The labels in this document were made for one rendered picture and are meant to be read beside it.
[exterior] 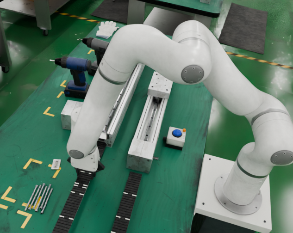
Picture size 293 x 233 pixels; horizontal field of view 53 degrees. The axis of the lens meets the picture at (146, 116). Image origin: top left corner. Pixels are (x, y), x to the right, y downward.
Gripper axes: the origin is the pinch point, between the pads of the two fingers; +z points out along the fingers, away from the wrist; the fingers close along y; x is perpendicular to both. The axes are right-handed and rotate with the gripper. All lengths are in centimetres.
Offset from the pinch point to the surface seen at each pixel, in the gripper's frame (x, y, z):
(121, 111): 34.3, 4.8, -4.6
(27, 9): 238, -160, 60
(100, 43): 68, -17, -17
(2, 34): 143, -129, 38
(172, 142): 26.4, 31.2, 0.0
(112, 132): 19.5, 4.7, -4.6
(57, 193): -9.4, -8.2, 3.9
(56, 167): 1.2, -13.2, 3.1
